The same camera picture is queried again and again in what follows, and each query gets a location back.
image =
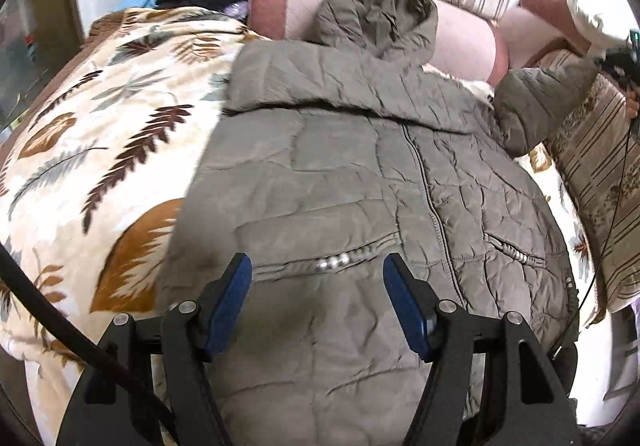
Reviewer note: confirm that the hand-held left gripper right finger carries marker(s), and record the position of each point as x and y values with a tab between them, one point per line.
406	308

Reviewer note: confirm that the pink bolster pillow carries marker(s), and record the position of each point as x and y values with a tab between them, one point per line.
285	1

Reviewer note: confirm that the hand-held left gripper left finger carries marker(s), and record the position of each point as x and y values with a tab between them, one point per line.
227	308

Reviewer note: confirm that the leaf print blanket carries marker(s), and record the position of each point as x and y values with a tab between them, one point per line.
100	136

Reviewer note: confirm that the square striped floral cushion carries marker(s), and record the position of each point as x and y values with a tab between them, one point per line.
595	161

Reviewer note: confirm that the grey-brown padded hooded jacket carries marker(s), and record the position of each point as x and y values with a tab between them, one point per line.
340	156

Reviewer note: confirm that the person's right hand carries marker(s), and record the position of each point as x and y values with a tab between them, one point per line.
634	107

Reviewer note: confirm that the glass door cabinet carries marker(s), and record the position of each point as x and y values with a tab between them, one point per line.
30	26

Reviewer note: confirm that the white lace cloth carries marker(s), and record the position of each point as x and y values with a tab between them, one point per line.
592	23

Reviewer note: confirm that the pink corner cushion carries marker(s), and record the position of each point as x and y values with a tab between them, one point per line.
540	21

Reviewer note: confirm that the light blue cloth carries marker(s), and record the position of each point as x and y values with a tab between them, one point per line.
137	2

